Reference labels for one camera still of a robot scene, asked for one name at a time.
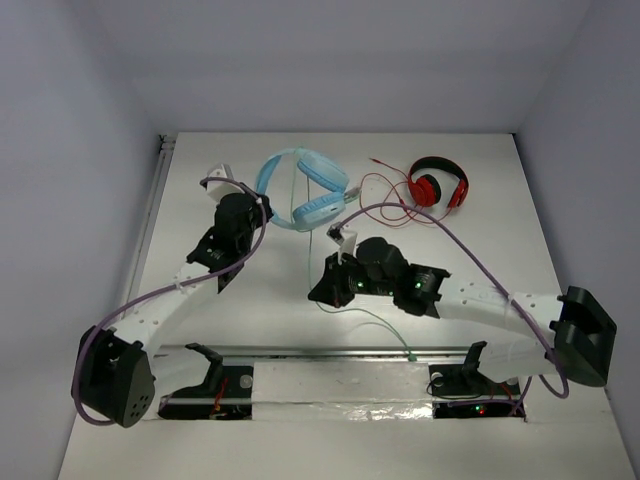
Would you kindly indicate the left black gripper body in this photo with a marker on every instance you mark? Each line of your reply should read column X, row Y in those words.
column 261, row 208

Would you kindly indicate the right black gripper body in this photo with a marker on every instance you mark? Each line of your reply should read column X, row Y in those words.
column 347, row 279

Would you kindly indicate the light blue headphones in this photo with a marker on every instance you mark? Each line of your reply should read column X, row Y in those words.
column 319, row 193

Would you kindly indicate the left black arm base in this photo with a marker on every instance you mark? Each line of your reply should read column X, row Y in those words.
column 197, row 384

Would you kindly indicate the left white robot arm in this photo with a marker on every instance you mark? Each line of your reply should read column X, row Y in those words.
column 114, row 381

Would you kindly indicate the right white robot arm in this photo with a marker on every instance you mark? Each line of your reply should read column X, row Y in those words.
column 569, row 333

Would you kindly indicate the red headphones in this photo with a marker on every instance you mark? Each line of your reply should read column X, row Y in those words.
column 426, row 191

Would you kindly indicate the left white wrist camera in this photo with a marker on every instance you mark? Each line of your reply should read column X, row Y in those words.
column 220, row 182

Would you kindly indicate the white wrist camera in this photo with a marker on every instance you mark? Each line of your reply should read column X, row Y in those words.
column 220, row 182
column 345, row 238

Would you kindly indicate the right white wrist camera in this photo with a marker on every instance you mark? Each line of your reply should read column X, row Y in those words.
column 345, row 238

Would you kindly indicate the aluminium rail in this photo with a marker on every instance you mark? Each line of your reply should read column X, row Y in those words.
column 253, row 351

